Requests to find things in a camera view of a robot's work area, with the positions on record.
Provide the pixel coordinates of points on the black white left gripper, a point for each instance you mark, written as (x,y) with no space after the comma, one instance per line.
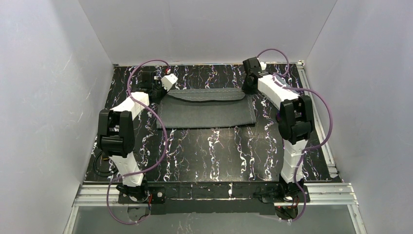
(158,93)

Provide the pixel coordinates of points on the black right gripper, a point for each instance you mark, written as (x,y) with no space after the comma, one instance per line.
(247,86)

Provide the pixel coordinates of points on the grey fabric napkin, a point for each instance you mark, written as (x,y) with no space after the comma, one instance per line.
(206,108)

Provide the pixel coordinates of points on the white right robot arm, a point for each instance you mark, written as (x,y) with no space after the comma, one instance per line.
(295,115)

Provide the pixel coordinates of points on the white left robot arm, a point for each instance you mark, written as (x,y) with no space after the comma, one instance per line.
(115,135)

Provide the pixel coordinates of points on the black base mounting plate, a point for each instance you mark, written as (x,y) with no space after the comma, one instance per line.
(285,212)

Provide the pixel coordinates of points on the aluminium front frame rail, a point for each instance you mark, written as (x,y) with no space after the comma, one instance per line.
(161,192)

